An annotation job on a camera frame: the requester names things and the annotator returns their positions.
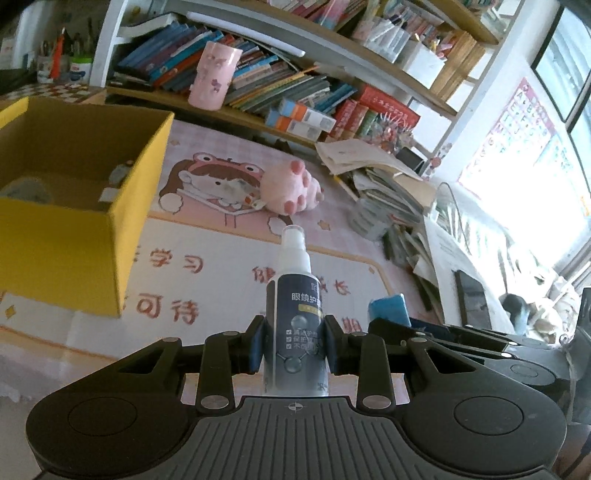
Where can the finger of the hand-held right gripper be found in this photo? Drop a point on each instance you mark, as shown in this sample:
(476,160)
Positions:
(485,336)
(388,311)

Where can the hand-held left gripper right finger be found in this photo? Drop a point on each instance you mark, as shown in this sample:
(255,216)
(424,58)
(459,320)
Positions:
(331,345)

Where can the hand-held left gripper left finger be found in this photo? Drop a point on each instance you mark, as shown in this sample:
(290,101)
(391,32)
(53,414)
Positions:
(256,345)

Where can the dark label spray bottle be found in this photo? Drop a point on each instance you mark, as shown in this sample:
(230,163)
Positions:
(295,295)

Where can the white plastic bottle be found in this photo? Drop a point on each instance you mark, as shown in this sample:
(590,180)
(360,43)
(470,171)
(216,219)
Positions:
(110,195)

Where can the yellow cardboard box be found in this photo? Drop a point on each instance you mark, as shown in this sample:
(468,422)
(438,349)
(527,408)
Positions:
(60,249)

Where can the pink printed desktop mat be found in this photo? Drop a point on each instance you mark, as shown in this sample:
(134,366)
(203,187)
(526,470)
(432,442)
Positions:
(207,286)

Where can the black framed tablet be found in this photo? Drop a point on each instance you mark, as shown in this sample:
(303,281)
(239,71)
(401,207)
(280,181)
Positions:
(473,300)

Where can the large white paper sheet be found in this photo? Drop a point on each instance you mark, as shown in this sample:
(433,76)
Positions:
(445,258)

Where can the pile of notebooks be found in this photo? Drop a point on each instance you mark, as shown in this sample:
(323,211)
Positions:
(397,189)

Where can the small clear plastic packet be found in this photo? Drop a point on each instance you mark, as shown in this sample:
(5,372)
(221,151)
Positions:
(240,194)

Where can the pink plush paw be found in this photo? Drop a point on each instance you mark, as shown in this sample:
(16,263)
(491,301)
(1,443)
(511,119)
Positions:
(291,189)

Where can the colourful pen bunch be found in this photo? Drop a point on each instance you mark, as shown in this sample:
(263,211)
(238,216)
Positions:
(392,134)

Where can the orange white medicine box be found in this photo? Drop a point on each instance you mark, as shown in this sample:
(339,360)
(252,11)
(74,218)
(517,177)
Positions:
(304,131)
(277,122)
(314,117)

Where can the white storage box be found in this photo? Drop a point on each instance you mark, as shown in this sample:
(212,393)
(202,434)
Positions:
(422,67)

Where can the stack of tan books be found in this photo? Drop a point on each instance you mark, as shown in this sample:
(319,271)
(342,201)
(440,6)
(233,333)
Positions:
(461,64)

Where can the row of books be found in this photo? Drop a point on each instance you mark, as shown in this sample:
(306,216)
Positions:
(258,74)

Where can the pink printed cup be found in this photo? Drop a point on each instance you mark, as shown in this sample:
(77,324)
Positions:
(213,76)

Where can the pale round object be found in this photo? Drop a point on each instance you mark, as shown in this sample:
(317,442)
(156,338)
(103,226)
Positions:
(25,191)

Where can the black stapler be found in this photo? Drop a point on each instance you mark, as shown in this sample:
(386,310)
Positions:
(129,84)

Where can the wooden chess board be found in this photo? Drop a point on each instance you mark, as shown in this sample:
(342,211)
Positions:
(74,92)

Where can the white jar green lid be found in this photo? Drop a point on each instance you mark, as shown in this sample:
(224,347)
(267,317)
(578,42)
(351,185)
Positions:
(81,70)

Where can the white wooden bookshelf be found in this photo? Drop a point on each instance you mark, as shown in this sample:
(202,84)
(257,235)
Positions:
(106,46)

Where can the pen holder with pens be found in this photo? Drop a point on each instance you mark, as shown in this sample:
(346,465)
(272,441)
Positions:
(45,67)

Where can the red pointed bottle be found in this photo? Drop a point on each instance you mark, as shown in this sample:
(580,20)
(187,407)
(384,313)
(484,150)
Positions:
(57,55)

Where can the pink alphabet wall poster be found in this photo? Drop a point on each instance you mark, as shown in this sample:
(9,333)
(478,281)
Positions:
(521,138)

